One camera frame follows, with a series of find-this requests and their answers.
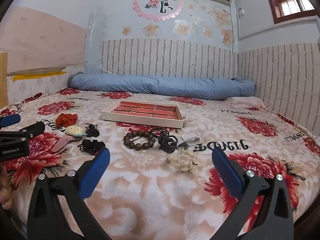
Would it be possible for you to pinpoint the cream plush pink hair clip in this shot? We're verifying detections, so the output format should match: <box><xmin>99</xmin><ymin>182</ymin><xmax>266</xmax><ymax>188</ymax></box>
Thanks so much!
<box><xmin>52</xmin><ymin>125</ymin><xmax>85</xmax><ymax>152</ymax></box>

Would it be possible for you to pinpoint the floral printed blanket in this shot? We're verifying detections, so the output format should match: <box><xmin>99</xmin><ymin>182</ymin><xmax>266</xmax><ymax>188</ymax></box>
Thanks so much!
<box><xmin>0</xmin><ymin>86</ymin><xmax>320</xmax><ymax>240</ymax></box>

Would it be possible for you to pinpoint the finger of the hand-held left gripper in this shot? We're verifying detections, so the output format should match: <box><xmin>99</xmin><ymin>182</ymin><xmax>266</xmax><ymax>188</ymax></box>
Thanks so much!
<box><xmin>0</xmin><ymin>121</ymin><xmax>46</xmax><ymax>143</ymax></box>
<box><xmin>0</xmin><ymin>113</ymin><xmax>21</xmax><ymax>128</ymax></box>

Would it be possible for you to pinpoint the wooden bed post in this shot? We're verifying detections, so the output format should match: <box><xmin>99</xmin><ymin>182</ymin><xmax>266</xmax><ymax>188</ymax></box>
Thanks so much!
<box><xmin>0</xmin><ymin>51</ymin><xmax>9</xmax><ymax>109</ymax></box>

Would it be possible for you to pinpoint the wooden bead bracelet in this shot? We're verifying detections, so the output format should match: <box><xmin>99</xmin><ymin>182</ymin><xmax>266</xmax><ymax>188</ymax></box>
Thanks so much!
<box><xmin>123</xmin><ymin>130</ymin><xmax>156</xmax><ymax>151</ymax></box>

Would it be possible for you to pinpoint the yellow tape strip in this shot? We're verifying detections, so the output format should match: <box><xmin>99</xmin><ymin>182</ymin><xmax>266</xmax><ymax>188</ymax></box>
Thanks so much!
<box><xmin>13</xmin><ymin>71</ymin><xmax>67</xmax><ymax>82</ymax></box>

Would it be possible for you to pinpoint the dark brown hair clip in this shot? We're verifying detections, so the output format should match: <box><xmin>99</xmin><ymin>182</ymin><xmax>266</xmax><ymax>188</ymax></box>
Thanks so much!
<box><xmin>77</xmin><ymin>139</ymin><xmax>107</xmax><ymax>156</ymax></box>

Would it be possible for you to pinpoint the grey hair clip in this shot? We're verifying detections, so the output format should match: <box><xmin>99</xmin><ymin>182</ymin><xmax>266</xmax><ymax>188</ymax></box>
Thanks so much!
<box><xmin>176</xmin><ymin>133</ymin><xmax>199</xmax><ymax>148</ymax></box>

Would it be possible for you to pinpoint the rolled blue duvet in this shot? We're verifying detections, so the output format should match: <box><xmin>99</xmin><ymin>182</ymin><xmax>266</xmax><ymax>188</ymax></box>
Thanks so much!
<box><xmin>67</xmin><ymin>72</ymin><xmax>256</xmax><ymax>98</ymax></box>

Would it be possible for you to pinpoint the black beaded hair tie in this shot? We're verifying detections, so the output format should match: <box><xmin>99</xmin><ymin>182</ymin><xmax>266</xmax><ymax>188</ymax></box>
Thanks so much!
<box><xmin>84</xmin><ymin>123</ymin><xmax>100</xmax><ymax>137</ymax></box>

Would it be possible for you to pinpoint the beige wooden board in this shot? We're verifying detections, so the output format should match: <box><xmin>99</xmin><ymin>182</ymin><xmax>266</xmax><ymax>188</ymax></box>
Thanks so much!
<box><xmin>6</xmin><ymin>66</ymin><xmax>67</xmax><ymax>77</ymax></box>

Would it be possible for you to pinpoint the person's left hand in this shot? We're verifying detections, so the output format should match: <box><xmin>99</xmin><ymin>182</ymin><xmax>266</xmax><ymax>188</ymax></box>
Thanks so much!
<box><xmin>0</xmin><ymin>166</ymin><xmax>13</xmax><ymax>209</ymax></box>

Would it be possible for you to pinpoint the red framed window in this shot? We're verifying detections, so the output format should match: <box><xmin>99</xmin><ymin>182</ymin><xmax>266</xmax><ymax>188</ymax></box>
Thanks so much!
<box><xmin>260</xmin><ymin>0</ymin><xmax>318</xmax><ymax>25</ymax></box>

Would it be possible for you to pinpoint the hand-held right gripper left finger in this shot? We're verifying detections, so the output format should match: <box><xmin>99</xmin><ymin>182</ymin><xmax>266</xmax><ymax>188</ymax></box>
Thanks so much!
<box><xmin>27</xmin><ymin>147</ymin><xmax>112</xmax><ymax>240</ymax></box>

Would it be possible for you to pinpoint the group of flower wall stickers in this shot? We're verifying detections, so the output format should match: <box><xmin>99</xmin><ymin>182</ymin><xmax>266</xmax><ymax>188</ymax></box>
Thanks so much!
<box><xmin>122</xmin><ymin>4</ymin><xmax>234</xmax><ymax>48</ymax></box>

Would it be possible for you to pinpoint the cream flower scrunchie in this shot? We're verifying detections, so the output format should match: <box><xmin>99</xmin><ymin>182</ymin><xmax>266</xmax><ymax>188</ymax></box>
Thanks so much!
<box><xmin>167</xmin><ymin>149</ymin><xmax>200</xmax><ymax>173</ymax></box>

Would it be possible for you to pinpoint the orange scrunchie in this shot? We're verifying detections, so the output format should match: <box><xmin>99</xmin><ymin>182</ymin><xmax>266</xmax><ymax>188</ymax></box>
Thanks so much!
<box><xmin>55</xmin><ymin>113</ymin><xmax>78</xmax><ymax>128</ymax></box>

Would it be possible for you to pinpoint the pink heart wall sticker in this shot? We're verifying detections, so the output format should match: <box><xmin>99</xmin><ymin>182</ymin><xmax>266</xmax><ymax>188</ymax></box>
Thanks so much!
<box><xmin>132</xmin><ymin>0</ymin><xmax>187</xmax><ymax>23</ymax></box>

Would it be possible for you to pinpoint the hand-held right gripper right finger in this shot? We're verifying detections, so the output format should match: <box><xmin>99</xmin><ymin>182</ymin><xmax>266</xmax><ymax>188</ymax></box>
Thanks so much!
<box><xmin>212</xmin><ymin>146</ymin><xmax>295</xmax><ymax>240</ymax></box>

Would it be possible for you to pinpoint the red lined jewelry tray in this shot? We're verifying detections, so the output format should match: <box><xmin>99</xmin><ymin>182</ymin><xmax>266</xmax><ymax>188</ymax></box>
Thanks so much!
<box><xmin>102</xmin><ymin>100</ymin><xmax>185</xmax><ymax>130</ymax></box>

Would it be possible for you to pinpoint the black cord bracelet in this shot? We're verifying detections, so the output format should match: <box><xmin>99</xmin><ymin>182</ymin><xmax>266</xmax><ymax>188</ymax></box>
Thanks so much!
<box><xmin>149</xmin><ymin>128</ymin><xmax>173</xmax><ymax>140</ymax></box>

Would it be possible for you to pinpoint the clear plastic film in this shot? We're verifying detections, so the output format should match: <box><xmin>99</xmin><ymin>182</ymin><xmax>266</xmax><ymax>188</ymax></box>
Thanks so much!
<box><xmin>84</xmin><ymin>5</ymin><xmax>104</xmax><ymax>73</ymax></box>

